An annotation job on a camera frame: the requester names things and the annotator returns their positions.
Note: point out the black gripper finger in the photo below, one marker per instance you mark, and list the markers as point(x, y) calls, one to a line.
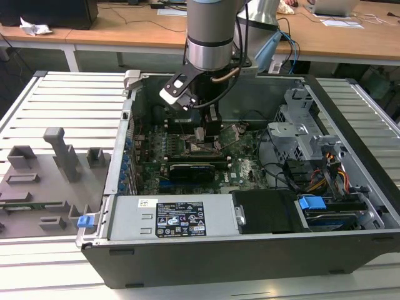
point(214, 128)

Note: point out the silver CPU plate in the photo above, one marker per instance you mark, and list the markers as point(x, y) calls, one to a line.
point(200, 134)

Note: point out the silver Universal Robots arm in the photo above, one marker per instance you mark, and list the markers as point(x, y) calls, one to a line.
point(211, 31)

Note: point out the CPU socket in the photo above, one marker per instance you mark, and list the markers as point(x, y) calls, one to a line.
point(200, 150)

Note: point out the black RAM slot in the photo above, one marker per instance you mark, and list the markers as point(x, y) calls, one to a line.
point(187, 130)
point(175, 158)
point(187, 125)
point(222, 165)

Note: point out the blue expansion slot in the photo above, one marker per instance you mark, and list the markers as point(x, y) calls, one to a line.
point(178, 187)

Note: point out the black graphics card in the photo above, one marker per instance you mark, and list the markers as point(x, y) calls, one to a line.
point(192, 172)

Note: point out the green motherboard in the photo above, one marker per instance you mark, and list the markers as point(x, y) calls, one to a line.
point(247, 168)

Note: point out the metal drive cage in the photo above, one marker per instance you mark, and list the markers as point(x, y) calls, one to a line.
point(287, 137)

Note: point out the black label sticker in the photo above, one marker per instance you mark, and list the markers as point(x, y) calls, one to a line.
point(179, 218)

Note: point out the black plastic shroud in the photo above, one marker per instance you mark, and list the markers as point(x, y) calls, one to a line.
point(265, 212)

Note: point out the wooden desk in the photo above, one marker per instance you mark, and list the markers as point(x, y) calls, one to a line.
point(125, 34)

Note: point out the white crumpled bag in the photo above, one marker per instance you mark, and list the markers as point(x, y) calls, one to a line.
point(287, 9)

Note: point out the blue disk carrier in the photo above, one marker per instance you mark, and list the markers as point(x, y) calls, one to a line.
point(311, 206)

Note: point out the grey power supply unit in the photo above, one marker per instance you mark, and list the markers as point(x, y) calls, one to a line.
point(128, 218)

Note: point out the black open PC case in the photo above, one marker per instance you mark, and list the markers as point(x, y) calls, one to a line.
point(218, 265)

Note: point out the white paper sheet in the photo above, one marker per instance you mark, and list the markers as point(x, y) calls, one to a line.
point(342, 23)

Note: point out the grey laptop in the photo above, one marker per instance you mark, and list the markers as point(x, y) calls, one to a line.
point(334, 7)

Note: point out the blue case latch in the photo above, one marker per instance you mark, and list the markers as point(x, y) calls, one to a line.
point(85, 221)

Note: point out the grey parts rack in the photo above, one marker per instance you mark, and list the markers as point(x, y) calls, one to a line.
point(47, 193)

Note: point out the black computer box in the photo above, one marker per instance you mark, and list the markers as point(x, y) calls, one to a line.
point(47, 12)

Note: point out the crumpled white paper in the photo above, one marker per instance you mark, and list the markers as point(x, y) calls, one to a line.
point(36, 27)

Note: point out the green RAM stick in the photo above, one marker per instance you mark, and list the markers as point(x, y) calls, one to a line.
point(31, 205)

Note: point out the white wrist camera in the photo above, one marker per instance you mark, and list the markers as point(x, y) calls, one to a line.
point(170, 97)

